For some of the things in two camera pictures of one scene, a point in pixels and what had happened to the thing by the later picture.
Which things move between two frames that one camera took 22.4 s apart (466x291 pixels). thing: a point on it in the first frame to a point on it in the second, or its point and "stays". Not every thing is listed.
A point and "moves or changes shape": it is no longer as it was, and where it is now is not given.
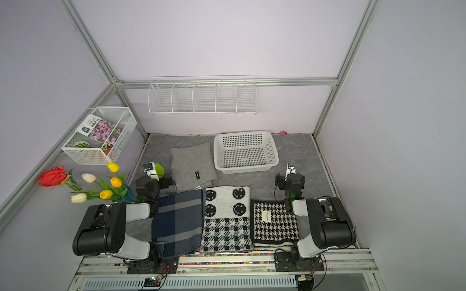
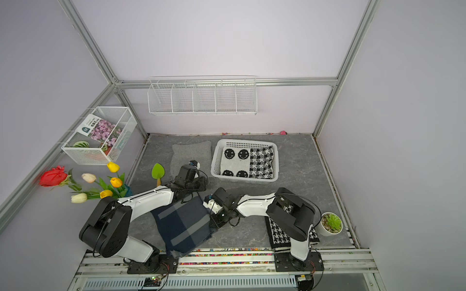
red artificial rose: x=57 y=176 stays
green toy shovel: x=160 y=170 stays
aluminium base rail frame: x=232 y=270 stays
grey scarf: x=193 y=167 stays
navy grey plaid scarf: x=177 y=228 moves or changes shape
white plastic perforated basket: x=244 y=151 moves or changes shape
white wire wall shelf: x=205 y=95 stays
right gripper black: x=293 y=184 to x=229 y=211
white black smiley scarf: x=226 y=225 to x=252 y=162
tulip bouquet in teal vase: x=114 y=189 stays
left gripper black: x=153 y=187 to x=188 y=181
